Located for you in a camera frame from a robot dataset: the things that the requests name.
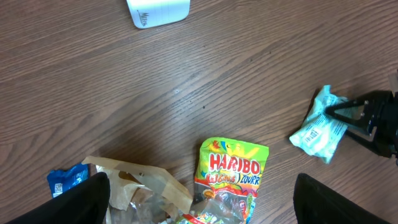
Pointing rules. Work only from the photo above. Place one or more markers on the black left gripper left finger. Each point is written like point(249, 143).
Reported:
point(85, 203)

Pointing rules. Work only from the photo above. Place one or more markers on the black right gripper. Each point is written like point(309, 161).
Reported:
point(359, 114)

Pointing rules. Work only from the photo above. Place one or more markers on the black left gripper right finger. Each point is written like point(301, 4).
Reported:
point(316, 203)

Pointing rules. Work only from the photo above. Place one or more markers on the blue snack bar wrapper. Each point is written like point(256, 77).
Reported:
point(61, 181)

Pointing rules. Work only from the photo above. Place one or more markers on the light teal snack packet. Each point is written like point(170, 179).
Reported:
point(320, 134)

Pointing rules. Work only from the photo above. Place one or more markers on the beige brown snack bag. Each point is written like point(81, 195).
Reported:
point(141, 194)

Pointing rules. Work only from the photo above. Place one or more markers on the green Haribo candy bag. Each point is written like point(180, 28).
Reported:
point(226, 182)

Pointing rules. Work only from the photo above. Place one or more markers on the white barcode scanner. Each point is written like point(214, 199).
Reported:
point(152, 13)

